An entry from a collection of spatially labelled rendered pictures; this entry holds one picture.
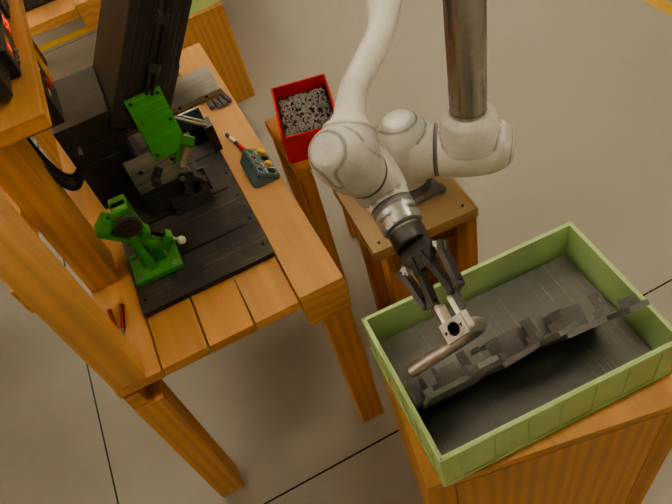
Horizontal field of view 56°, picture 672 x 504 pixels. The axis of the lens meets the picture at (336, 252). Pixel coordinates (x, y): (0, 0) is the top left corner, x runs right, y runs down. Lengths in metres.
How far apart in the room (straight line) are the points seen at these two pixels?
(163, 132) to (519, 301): 1.17
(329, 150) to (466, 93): 0.65
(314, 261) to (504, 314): 0.55
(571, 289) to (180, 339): 1.08
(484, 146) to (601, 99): 1.98
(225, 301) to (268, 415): 0.89
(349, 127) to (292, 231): 0.82
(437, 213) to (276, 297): 0.53
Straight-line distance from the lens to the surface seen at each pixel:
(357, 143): 1.13
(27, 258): 1.46
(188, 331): 1.85
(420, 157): 1.80
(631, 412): 1.70
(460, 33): 1.60
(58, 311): 1.58
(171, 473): 2.71
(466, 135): 1.74
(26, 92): 1.71
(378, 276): 2.37
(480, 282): 1.73
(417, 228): 1.25
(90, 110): 2.13
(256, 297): 1.84
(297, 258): 1.86
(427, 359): 1.40
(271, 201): 2.05
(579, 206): 3.13
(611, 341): 1.71
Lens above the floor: 2.30
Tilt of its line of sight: 49 degrees down
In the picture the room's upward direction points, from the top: 17 degrees counter-clockwise
